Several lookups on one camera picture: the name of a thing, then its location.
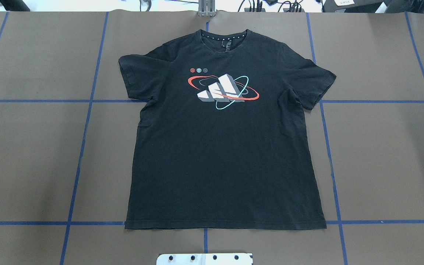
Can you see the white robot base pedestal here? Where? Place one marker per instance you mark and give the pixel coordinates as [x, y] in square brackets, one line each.
[239, 258]

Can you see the black graphic t-shirt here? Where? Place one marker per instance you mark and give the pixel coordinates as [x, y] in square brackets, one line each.
[222, 140]

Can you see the aluminium frame post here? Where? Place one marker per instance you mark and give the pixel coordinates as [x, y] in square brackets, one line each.
[206, 8]

